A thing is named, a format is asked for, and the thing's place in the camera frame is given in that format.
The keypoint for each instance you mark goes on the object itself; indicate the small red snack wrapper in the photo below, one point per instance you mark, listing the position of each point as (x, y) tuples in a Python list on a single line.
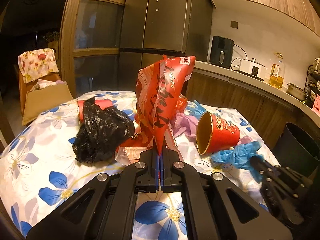
[(181, 104)]

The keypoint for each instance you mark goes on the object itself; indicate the black plastic bag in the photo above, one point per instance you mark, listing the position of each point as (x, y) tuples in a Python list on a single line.
[(100, 135)]

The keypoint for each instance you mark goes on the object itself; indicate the stainless steel bowl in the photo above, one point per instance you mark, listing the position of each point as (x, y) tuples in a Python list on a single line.
[(296, 92)]

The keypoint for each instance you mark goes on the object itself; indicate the cardboard box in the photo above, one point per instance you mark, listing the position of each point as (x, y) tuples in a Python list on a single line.
[(44, 96)]

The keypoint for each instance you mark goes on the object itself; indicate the white slow cooker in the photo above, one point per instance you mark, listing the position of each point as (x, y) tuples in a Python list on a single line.
[(253, 69)]

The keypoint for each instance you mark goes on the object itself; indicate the black round trash bin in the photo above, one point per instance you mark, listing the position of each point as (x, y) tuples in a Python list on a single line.
[(297, 150)]

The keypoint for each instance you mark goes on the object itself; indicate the black dish rack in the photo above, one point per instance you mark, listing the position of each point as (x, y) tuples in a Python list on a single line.
[(312, 82)]

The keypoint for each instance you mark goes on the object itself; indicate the wooden glass door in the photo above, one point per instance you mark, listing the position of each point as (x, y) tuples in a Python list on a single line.
[(89, 44)]

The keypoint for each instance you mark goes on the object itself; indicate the dark grey refrigerator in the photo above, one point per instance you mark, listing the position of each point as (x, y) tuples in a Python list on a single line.
[(153, 28)]

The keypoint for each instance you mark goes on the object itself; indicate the large red snack bag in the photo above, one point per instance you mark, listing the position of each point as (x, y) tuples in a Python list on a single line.
[(157, 90)]

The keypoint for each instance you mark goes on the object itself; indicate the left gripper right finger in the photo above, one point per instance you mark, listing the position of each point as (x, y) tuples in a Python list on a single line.
[(214, 207)]

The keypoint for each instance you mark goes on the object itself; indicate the red paper cup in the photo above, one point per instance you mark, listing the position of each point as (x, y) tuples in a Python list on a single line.
[(86, 108), (214, 134)]

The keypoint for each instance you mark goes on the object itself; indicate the blue disposable glove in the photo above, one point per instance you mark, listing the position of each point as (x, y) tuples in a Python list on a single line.
[(239, 157)]

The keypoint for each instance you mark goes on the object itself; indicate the cooking oil bottle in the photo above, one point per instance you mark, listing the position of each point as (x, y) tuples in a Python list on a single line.
[(277, 71)]

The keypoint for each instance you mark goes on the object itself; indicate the wooden lower cabinets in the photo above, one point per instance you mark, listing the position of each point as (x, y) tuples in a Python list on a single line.
[(267, 113)]

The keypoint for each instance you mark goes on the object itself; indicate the black air fryer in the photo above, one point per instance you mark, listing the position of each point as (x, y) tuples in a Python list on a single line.
[(221, 52)]

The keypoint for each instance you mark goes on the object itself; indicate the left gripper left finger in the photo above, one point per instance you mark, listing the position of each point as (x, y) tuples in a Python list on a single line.
[(104, 208)]

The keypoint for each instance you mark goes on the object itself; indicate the pink utensil holder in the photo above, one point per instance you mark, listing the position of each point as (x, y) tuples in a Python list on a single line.
[(316, 105)]

